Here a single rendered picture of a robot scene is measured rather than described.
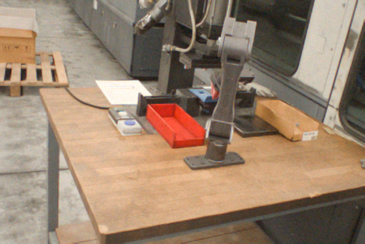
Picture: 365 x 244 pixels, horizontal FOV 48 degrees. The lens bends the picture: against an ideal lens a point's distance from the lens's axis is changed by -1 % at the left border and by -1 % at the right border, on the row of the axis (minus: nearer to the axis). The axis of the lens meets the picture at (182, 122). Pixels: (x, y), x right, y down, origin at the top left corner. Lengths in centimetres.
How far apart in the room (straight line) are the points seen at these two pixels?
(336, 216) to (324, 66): 69
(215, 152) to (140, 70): 363
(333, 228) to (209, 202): 100
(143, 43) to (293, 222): 309
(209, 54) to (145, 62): 328
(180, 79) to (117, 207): 94
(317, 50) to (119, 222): 138
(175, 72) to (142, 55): 296
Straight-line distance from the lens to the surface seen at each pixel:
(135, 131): 144
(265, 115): 173
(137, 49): 478
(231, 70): 119
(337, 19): 200
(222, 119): 127
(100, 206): 107
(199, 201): 113
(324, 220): 207
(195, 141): 141
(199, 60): 158
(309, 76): 212
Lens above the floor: 152
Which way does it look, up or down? 23 degrees down
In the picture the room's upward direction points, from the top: 8 degrees clockwise
